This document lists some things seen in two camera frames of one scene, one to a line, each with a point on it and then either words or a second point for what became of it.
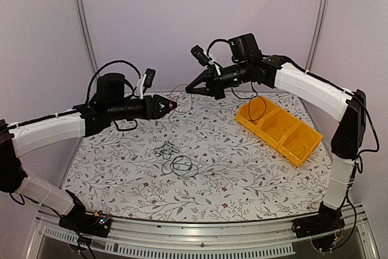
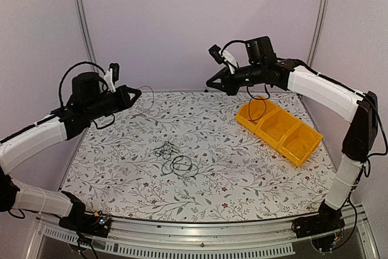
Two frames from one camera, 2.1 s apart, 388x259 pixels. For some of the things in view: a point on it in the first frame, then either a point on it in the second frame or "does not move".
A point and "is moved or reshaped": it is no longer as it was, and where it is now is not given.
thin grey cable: (173, 98) is moved or reshaped
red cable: (253, 120) does not move
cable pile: (166, 150) does not move
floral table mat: (196, 164) does not move
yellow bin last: (299, 143) does not move
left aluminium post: (82, 17) does not move
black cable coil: (180, 165) does not move
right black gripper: (213, 88) to (228, 85)
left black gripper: (152, 110) to (125, 102)
